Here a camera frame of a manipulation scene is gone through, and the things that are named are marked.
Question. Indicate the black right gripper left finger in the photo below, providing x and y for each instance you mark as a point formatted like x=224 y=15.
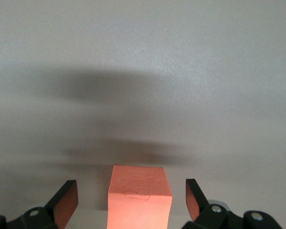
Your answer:
x=59 y=205

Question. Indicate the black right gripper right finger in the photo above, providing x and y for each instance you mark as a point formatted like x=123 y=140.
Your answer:
x=200 y=207

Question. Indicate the orange foam cube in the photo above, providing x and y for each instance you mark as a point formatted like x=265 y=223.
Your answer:
x=139 y=202

